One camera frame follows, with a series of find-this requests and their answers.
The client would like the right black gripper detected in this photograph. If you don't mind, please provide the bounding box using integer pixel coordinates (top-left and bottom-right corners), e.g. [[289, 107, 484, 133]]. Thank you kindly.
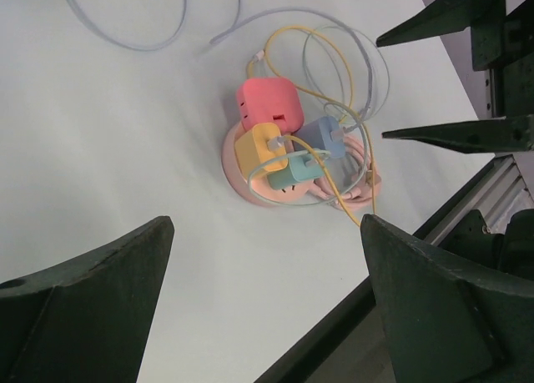
[[376, 0, 533, 154]]

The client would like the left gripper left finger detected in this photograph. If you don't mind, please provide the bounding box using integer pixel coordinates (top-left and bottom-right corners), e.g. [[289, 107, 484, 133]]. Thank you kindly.
[[1, 216, 174, 382]]

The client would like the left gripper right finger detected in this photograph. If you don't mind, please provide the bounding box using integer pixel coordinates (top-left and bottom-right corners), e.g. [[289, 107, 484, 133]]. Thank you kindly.
[[360, 214, 533, 382]]

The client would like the yellow thin charging cable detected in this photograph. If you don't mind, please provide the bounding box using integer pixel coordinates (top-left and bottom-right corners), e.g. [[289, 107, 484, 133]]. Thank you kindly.
[[246, 23, 376, 229]]

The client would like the pale green charging cable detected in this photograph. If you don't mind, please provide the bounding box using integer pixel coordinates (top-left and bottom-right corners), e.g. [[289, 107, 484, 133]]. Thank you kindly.
[[246, 26, 391, 209]]

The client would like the pink round socket hub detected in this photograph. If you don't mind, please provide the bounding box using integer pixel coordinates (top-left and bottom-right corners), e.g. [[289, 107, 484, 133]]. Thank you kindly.
[[221, 122, 314, 207]]

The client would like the small teal cube charger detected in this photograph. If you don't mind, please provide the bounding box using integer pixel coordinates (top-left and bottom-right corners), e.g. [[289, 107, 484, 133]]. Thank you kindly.
[[267, 151, 324, 190]]

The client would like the red pink cube charger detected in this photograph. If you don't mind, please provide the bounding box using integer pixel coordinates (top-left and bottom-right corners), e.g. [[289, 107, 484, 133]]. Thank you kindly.
[[235, 77, 305, 134]]

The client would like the small yellow orange adapter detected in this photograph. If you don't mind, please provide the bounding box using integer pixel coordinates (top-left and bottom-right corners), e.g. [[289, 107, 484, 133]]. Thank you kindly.
[[234, 123, 287, 179]]

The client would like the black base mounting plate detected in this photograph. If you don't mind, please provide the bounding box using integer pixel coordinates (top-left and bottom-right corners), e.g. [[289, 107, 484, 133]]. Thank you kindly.
[[254, 153, 534, 383]]

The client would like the light blue cube charger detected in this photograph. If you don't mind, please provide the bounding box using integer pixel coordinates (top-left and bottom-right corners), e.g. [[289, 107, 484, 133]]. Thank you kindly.
[[294, 116, 345, 159]]

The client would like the white thin USB cable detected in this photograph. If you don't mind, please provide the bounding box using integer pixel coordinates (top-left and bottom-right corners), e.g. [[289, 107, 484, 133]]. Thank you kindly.
[[28, 0, 375, 128]]

